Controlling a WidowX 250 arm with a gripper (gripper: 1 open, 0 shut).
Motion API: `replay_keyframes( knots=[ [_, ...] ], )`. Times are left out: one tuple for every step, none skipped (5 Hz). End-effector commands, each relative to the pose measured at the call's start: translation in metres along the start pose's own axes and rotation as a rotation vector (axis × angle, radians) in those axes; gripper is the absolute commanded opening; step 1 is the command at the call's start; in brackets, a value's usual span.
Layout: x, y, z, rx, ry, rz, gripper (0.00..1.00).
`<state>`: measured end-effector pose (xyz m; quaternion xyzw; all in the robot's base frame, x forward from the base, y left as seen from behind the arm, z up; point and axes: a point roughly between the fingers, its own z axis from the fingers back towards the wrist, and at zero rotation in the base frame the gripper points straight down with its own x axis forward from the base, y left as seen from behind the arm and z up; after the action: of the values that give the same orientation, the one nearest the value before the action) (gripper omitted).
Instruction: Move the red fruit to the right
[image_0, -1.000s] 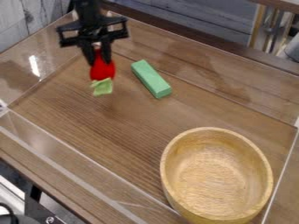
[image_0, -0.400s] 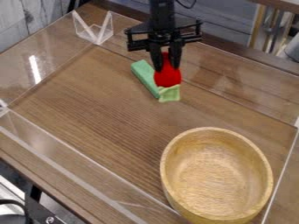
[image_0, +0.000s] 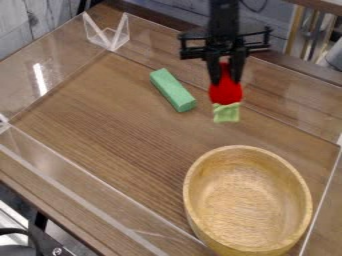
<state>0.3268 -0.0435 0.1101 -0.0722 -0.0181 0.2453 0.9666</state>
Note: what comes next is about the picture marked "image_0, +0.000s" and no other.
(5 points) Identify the green rectangular block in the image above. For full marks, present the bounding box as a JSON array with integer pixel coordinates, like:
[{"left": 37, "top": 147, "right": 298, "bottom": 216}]
[{"left": 150, "top": 68, "right": 196, "bottom": 113}]

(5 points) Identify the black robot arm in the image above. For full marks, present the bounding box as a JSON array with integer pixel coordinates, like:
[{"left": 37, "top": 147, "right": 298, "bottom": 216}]
[{"left": 178, "top": 0, "right": 272, "bottom": 85}]

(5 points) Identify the red plush strawberry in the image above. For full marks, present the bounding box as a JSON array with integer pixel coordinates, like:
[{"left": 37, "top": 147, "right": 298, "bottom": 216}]
[{"left": 208, "top": 62, "right": 243, "bottom": 123}]

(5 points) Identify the gold metal chair frame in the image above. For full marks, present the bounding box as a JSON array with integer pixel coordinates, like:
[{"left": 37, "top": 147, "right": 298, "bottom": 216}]
[{"left": 285, "top": 5, "right": 338, "bottom": 63}]

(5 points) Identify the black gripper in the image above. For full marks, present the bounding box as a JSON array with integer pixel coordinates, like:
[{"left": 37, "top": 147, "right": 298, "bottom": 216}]
[{"left": 178, "top": 26, "right": 272, "bottom": 85}]

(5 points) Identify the wooden bowl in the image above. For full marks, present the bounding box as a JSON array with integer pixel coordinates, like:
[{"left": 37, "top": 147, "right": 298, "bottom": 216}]
[{"left": 183, "top": 145, "right": 313, "bottom": 256}]

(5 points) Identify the clear acrylic corner bracket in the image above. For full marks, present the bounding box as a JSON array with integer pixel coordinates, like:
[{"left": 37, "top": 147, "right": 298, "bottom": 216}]
[{"left": 81, "top": 12, "right": 130, "bottom": 52}]

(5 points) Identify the black cable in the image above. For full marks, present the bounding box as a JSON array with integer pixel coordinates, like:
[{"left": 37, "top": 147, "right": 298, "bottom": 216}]
[{"left": 0, "top": 226, "right": 45, "bottom": 256}]

